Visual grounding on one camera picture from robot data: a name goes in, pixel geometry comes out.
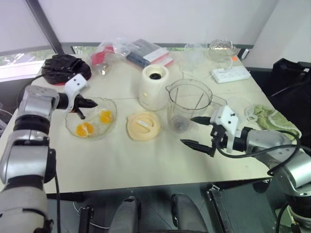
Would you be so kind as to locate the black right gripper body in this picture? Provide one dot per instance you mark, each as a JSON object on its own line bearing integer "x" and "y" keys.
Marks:
{"x": 218, "y": 138}

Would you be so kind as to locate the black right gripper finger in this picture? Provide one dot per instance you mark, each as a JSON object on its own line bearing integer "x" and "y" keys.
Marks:
{"x": 201, "y": 120}
{"x": 197, "y": 146}

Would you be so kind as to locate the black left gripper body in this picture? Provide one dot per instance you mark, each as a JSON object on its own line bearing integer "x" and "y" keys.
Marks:
{"x": 78, "y": 104}

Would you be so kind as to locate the clear blender jar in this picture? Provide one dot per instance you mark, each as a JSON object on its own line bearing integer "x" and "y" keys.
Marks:
{"x": 187, "y": 106}

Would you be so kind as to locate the green cloth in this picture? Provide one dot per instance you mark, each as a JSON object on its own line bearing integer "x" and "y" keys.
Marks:
{"x": 272, "y": 119}

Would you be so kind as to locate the cream blender lid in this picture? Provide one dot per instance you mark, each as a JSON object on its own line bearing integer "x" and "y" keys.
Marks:
{"x": 143, "y": 127}

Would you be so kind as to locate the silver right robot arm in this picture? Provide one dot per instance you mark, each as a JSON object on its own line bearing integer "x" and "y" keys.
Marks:
{"x": 274, "y": 145}

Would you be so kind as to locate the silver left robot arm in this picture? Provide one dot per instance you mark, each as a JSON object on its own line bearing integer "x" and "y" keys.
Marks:
{"x": 26, "y": 155}

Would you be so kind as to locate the cream blender base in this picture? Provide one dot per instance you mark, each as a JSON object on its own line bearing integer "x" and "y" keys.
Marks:
{"x": 151, "y": 92}

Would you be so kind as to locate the clear glass bowl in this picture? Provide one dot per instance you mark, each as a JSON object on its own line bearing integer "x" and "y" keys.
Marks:
{"x": 97, "y": 132}

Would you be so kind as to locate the plastic bag with red item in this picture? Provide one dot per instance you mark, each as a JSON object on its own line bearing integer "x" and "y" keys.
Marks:
{"x": 102, "y": 57}

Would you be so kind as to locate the white power strip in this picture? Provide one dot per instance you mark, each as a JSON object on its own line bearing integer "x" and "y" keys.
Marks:
{"x": 230, "y": 74}

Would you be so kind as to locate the clear crumpled plastic bag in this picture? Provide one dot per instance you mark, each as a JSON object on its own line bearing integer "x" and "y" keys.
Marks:
{"x": 194, "y": 57}

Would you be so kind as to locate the dark rounded shape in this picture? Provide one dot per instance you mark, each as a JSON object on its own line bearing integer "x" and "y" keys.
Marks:
{"x": 127, "y": 216}
{"x": 187, "y": 213}

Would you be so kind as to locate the glass bowl with wrap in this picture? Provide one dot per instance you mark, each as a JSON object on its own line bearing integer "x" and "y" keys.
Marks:
{"x": 221, "y": 49}

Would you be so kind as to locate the small white device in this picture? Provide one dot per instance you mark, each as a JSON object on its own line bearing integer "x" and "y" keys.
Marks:
{"x": 245, "y": 54}

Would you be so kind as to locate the large black bag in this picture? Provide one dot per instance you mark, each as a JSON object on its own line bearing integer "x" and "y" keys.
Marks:
{"x": 286, "y": 87}

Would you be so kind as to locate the black table clamp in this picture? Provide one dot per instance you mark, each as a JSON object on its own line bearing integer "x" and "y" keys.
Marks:
{"x": 86, "y": 218}

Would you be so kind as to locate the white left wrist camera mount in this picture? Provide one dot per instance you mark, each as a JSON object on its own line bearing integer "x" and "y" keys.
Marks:
{"x": 76, "y": 84}

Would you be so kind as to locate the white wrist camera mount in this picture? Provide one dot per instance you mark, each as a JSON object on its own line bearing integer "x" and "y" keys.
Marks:
{"x": 227, "y": 120}
{"x": 76, "y": 84}

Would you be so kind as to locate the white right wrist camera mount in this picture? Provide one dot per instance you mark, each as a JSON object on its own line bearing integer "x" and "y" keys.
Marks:
{"x": 227, "y": 120}

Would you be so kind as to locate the dark window frame post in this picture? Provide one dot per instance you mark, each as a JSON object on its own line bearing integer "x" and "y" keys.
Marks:
{"x": 46, "y": 26}

